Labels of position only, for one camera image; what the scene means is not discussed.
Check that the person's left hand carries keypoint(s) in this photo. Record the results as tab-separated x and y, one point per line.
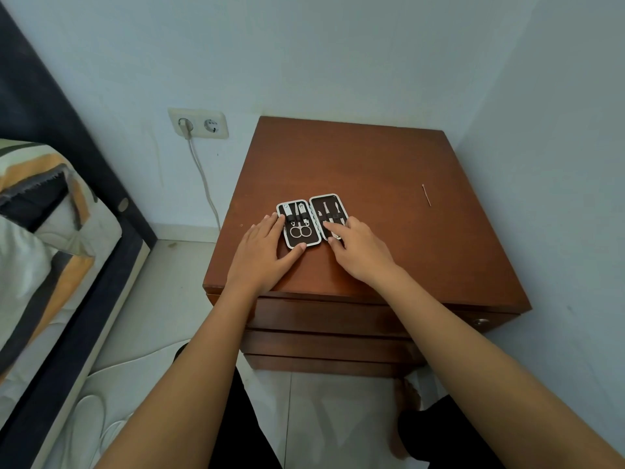
259	261

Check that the person's right hand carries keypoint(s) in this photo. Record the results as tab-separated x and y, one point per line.
363	253

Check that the checkered manicure kit case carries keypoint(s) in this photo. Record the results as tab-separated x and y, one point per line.
320	231

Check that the silver cuticle pusher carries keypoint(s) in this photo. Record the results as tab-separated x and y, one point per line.
338	210

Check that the small silver scissors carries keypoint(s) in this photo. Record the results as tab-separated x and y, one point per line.
299	222

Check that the silver tweezers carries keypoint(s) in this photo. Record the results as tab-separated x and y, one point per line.
325	212

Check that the small steel nail clipper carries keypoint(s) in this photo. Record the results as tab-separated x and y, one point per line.
288	210

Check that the brown wooden drawer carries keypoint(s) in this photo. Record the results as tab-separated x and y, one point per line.
332	317
332	346
332	367

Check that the thin metal ear pick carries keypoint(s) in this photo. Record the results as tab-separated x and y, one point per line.
426	195

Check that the person's left forearm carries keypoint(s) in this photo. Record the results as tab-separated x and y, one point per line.
180	385

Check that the person's right forearm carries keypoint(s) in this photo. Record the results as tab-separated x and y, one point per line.
488	366

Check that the brown wooden nightstand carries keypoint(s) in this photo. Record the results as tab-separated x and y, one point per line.
351	161

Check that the metal drawer knob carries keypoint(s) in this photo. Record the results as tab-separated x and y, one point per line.
481	322

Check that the person's left leg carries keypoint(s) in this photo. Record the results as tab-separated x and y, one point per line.
239	434

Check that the person's leg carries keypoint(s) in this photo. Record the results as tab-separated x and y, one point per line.
239	434
449	434

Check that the person's right leg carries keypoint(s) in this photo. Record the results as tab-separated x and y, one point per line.
449	434

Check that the white plug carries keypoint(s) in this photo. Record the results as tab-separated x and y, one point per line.
185	126

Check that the white floor cloth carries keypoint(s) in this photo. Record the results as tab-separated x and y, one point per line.
136	376

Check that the white slipper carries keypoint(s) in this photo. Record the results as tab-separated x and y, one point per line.
114	434
88	429

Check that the bed with striped bedding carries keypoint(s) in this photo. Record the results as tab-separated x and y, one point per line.
29	92

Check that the round bed frame cap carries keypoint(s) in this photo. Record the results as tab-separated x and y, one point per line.
123	205

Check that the white double wall socket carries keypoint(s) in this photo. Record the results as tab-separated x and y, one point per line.
199	123

